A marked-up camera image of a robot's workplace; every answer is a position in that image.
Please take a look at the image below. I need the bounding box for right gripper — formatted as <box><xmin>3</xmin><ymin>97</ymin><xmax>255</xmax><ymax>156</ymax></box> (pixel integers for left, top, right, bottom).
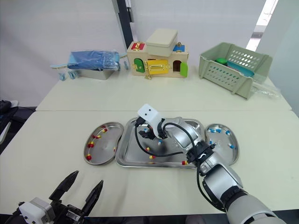
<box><xmin>139</xmin><ymin>119</ymin><xmax>168</xmax><ymax>140</ymax></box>

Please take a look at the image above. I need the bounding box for blue cloth in clear bag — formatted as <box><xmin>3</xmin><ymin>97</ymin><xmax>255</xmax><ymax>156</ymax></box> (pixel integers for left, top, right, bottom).
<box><xmin>67</xmin><ymin>49</ymin><xmax>121</xmax><ymax>71</ymax></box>

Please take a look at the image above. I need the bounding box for teal plastic box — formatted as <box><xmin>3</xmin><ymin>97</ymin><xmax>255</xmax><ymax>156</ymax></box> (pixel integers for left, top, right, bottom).
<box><xmin>226</xmin><ymin>61</ymin><xmax>256</xmax><ymax>78</ymax></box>

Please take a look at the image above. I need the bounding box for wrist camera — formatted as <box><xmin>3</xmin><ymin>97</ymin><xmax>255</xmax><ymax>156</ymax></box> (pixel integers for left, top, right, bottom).
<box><xmin>18</xmin><ymin>196</ymin><xmax>56</xmax><ymax>224</ymax></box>
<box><xmin>136</xmin><ymin>103</ymin><xmax>164</xmax><ymax>132</ymax></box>

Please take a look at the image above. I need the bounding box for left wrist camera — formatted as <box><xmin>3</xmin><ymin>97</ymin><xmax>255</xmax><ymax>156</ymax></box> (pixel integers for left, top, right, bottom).
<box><xmin>18</xmin><ymin>196</ymin><xmax>56</xmax><ymax>224</ymax></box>

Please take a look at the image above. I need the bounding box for clear plastic bag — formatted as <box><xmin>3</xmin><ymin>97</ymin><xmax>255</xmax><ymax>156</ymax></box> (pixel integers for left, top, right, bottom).
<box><xmin>250</xmin><ymin>80</ymin><xmax>281</xmax><ymax>99</ymax></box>

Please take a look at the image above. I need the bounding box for light blue plastic tool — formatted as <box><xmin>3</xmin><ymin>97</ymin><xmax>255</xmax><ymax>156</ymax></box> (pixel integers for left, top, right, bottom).
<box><xmin>50</xmin><ymin>62</ymin><xmax>71</xmax><ymax>69</ymax></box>

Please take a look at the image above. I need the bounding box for wooden toy lock house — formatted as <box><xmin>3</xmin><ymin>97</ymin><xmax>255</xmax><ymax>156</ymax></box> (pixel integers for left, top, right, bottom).
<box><xmin>126</xmin><ymin>41</ymin><xmax>190</xmax><ymax>80</ymax></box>

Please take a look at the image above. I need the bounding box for steel kidney dish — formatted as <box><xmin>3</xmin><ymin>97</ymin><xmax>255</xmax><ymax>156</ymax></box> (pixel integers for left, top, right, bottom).
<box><xmin>204</xmin><ymin>123</ymin><xmax>240</xmax><ymax>167</ymax></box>
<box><xmin>83</xmin><ymin>121</ymin><xmax>125</xmax><ymax>166</ymax></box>

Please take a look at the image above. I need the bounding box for rectangular metal tin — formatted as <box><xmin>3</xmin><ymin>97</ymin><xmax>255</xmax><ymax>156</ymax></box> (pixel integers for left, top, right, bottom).
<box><xmin>75</xmin><ymin>67</ymin><xmax>118</xmax><ymax>81</ymax></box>

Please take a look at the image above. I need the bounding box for rectangular steel tray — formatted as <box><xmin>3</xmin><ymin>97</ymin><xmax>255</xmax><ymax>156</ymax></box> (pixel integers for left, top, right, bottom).
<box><xmin>114</xmin><ymin>117</ymin><xmax>206</xmax><ymax>169</ymax></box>

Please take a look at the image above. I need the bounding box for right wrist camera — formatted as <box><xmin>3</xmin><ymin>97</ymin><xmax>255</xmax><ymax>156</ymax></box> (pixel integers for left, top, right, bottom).
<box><xmin>136</xmin><ymin>103</ymin><xmax>164</xmax><ymax>132</ymax></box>

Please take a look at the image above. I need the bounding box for black cable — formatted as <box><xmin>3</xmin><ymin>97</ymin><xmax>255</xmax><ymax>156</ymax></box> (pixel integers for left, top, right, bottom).
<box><xmin>196</xmin><ymin>166</ymin><xmax>226</xmax><ymax>212</ymax></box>
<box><xmin>2</xmin><ymin>201</ymin><xmax>25</xmax><ymax>224</ymax></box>
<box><xmin>135</xmin><ymin>118</ymin><xmax>199</xmax><ymax>157</ymax></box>

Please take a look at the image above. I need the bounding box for pale green plastic basket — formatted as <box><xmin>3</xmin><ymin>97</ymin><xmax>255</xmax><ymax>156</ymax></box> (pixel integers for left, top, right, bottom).
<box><xmin>199</xmin><ymin>42</ymin><xmax>273</xmax><ymax>100</ymax></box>

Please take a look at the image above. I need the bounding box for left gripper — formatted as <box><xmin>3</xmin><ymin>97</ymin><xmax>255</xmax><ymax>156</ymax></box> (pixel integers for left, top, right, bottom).
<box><xmin>48</xmin><ymin>170</ymin><xmax>104</xmax><ymax>224</ymax></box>

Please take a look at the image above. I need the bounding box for black chair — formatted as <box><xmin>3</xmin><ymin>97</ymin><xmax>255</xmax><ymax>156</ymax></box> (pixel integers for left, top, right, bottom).
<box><xmin>0</xmin><ymin>99</ymin><xmax>36</xmax><ymax>143</ymax></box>

